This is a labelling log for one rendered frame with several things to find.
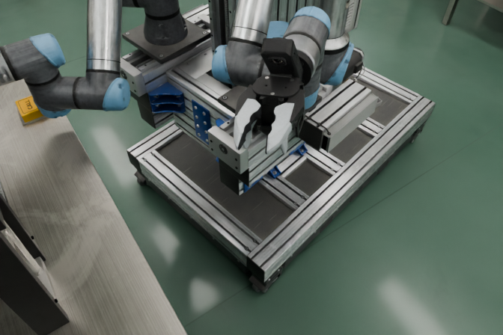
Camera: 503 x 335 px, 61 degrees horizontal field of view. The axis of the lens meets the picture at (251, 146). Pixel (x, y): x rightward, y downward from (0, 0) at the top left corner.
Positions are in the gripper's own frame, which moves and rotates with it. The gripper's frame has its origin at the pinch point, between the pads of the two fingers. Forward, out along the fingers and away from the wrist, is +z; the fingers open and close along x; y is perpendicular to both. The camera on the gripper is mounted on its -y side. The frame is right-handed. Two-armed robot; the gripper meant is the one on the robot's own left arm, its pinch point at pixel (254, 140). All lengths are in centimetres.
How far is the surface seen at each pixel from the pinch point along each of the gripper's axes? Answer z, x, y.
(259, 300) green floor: -30, 24, 122
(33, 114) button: -20, 69, 23
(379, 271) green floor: -57, -19, 128
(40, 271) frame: 15.8, 39.5, 25.3
